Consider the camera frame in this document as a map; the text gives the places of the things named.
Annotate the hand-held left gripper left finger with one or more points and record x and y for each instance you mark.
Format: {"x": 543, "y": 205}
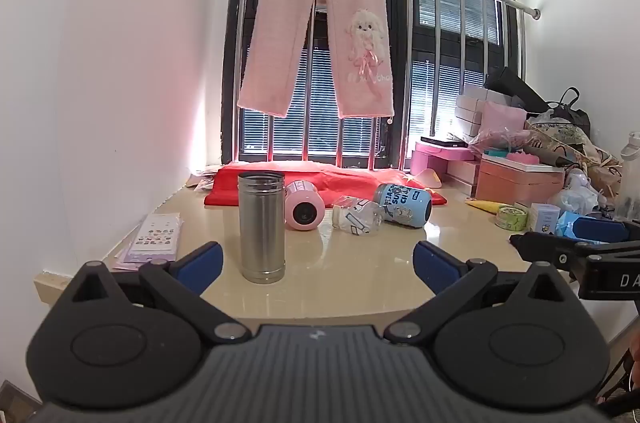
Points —
{"x": 202, "y": 262}

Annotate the red cloth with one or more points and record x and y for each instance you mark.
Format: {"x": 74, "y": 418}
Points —
{"x": 350, "y": 184}

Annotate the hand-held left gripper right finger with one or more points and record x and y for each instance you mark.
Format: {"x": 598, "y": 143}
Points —
{"x": 435, "y": 264}

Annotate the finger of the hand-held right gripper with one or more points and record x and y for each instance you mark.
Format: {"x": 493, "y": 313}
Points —
{"x": 542, "y": 247}
{"x": 600, "y": 229}

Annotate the white plastic bag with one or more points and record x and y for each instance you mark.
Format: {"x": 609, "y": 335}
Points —
{"x": 580, "y": 194}

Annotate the stack of white boxes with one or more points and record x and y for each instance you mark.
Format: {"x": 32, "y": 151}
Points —
{"x": 471, "y": 108}

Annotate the stainless steel cup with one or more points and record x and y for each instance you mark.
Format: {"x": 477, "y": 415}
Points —
{"x": 261, "y": 228}

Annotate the clear water bottle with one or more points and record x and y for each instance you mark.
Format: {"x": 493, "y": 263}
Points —
{"x": 630, "y": 178}

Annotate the small white carton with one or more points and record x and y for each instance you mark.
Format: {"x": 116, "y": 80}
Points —
{"x": 543, "y": 218}

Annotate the pink cone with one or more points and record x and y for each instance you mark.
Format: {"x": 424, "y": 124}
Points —
{"x": 429, "y": 177}

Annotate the pink storage box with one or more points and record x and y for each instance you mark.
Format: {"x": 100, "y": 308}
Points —
{"x": 435, "y": 157}

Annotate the pink cup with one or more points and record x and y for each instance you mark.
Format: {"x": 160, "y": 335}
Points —
{"x": 301, "y": 208}

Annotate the black bag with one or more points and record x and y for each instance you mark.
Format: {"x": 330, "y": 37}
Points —
{"x": 515, "y": 84}

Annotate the blue tissue packet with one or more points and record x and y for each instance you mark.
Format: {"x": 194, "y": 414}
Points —
{"x": 567, "y": 225}

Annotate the pink fleece pants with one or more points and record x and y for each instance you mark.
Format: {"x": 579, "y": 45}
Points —
{"x": 275, "y": 53}

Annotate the sticker sheet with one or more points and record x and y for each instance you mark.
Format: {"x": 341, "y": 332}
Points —
{"x": 159, "y": 232}

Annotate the salmon gift box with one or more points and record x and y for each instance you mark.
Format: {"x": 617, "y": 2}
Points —
{"x": 520, "y": 182}

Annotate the blue printed cup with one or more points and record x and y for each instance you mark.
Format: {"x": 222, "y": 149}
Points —
{"x": 402, "y": 203}

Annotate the black handbag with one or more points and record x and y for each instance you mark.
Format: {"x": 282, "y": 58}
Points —
{"x": 572, "y": 113}

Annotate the green tape roll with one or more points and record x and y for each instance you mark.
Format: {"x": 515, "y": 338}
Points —
{"x": 512, "y": 216}

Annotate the purple booklet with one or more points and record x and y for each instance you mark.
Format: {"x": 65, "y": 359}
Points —
{"x": 135, "y": 259}

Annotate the loose paper packets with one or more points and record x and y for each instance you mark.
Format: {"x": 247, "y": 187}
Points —
{"x": 200, "y": 179}

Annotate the yellow tube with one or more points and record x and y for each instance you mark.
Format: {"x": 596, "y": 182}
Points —
{"x": 483, "y": 204}

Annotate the flat black case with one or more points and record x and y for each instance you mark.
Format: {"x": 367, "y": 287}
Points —
{"x": 442, "y": 142}

